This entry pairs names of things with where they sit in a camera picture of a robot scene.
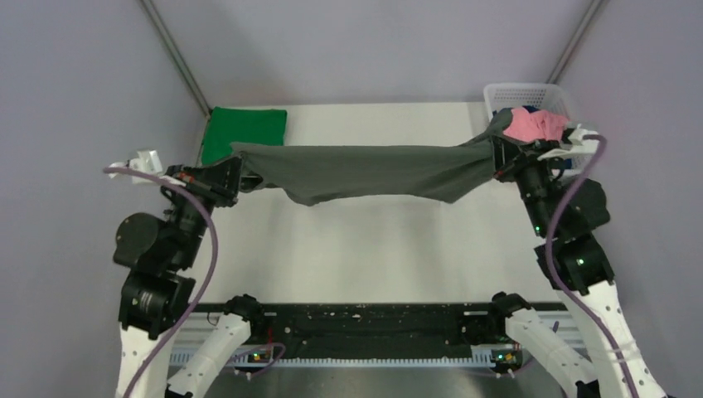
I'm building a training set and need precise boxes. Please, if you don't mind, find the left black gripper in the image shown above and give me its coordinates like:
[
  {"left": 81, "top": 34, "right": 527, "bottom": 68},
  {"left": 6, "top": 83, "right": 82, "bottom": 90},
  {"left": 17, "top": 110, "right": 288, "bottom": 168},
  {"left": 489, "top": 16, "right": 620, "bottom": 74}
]
[{"left": 164, "top": 149, "right": 248, "bottom": 266}]

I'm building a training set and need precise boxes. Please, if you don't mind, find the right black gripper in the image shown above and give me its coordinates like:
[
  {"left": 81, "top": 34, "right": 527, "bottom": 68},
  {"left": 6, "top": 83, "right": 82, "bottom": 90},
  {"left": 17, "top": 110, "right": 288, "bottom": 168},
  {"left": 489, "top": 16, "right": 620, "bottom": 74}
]
[{"left": 491, "top": 132, "right": 566, "bottom": 236}]

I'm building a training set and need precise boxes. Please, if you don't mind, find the dark grey t-shirt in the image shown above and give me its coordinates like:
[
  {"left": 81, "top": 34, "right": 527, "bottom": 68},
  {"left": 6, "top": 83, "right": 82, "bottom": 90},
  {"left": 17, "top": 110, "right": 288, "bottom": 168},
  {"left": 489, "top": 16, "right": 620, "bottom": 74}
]
[{"left": 231, "top": 110, "right": 512, "bottom": 206}]

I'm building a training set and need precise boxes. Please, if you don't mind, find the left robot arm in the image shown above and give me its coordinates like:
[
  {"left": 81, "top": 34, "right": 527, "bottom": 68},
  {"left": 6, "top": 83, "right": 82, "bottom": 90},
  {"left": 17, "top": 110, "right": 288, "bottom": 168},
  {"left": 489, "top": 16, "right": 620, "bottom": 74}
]
[{"left": 105, "top": 157, "right": 266, "bottom": 397}]

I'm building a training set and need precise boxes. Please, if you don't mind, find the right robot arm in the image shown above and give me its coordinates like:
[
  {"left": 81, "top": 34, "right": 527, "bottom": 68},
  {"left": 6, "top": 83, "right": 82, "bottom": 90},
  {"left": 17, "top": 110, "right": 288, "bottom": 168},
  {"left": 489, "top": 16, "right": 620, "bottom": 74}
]
[{"left": 486, "top": 133, "right": 666, "bottom": 397}]

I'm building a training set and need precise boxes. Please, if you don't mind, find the pink t-shirt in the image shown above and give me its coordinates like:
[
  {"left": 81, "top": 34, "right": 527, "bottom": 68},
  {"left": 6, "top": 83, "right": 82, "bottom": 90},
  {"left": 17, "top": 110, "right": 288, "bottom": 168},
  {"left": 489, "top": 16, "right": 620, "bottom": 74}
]
[{"left": 503, "top": 107, "right": 570, "bottom": 143}]

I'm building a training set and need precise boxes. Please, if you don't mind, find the dark blue t-shirt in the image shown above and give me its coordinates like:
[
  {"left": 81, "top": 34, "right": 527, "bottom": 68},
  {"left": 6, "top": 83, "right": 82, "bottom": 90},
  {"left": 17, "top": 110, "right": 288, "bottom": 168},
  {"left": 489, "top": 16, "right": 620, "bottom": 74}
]
[{"left": 523, "top": 105, "right": 540, "bottom": 114}]

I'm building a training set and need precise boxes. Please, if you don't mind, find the folded green t-shirt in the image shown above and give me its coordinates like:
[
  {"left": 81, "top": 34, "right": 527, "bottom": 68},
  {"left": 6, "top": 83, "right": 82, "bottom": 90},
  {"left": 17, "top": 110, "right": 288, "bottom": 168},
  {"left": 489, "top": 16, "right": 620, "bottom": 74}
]
[{"left": 200, "top": 107, "right": 288, "bottom": 165}]

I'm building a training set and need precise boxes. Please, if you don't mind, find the white plastic basket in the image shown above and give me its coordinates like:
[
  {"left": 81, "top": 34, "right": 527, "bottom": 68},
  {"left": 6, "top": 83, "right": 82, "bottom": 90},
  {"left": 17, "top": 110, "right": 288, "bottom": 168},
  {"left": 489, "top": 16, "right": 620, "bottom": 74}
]
[{"left": 483, "top": 83, "right": 590, "bottom": 177}]

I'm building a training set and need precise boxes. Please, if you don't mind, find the aluminium frame rail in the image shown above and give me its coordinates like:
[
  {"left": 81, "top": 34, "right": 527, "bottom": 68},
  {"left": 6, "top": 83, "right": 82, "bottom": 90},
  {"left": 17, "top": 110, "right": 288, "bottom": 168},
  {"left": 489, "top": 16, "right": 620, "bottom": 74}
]
[{"left": 170, "top": 310, "right": 584, "bottom": 350}]

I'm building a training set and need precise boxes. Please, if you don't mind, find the right corner metal post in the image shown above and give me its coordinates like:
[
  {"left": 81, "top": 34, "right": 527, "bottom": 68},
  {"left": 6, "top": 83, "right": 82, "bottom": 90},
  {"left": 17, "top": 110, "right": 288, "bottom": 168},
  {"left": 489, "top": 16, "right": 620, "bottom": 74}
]
[{"left": 545, "top": 0, "right": 609, "bottom": 85}]

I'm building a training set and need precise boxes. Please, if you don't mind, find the corner metal post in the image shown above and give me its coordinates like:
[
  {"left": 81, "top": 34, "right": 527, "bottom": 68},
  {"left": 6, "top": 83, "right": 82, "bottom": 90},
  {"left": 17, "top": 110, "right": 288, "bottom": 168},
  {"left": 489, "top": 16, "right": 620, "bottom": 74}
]
[
  {"left": 137, "top": 0, "right": 212, "bottom": 118},
  {"left": 545, "top": 0, "right": 609, "bottom": 85}
]

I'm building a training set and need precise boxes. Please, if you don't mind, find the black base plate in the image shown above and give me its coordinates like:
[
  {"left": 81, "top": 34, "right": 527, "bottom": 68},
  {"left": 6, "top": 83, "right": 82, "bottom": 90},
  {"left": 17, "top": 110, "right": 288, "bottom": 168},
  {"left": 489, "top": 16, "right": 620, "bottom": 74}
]
[{"left": 247, "top": 294, "right": 563, "bottom": 360}]

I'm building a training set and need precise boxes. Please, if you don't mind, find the left corner metal post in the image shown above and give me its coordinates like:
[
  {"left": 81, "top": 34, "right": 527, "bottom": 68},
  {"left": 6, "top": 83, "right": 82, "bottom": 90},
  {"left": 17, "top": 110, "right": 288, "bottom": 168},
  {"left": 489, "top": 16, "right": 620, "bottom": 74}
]
[{"left": 137, "top": 0, "right": 212, "bottom": 118}]

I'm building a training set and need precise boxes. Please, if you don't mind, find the white slotted cable duct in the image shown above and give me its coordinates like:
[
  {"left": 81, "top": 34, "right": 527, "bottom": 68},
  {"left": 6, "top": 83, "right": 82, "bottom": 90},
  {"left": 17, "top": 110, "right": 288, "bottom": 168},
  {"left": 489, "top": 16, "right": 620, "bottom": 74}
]
[{"left": 170, "top": 350, "right": 496, "bottom": 369}]

